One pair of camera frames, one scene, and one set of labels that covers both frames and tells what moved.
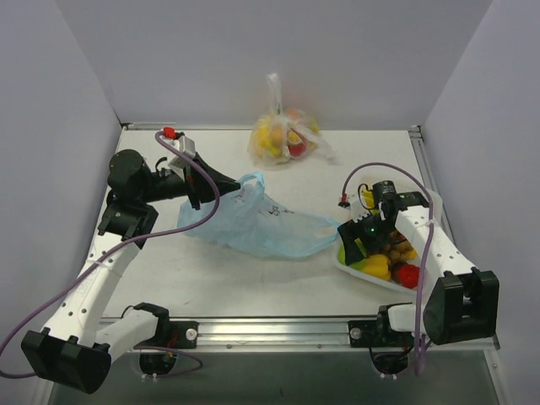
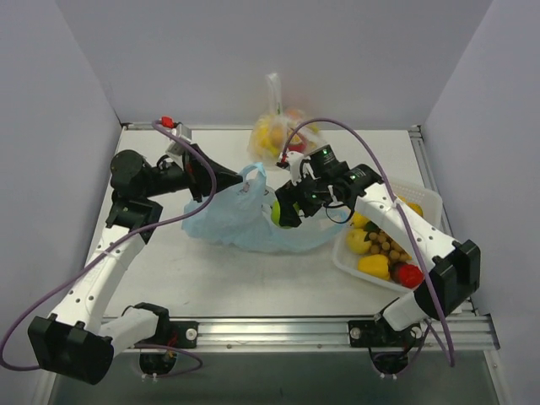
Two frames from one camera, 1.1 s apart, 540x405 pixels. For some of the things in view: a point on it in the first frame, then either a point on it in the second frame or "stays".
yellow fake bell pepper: [378, 266] stays
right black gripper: [354, 235] -> [305, 199]
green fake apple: [342, 256] -> [276, 213]
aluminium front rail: [232, 335] stays
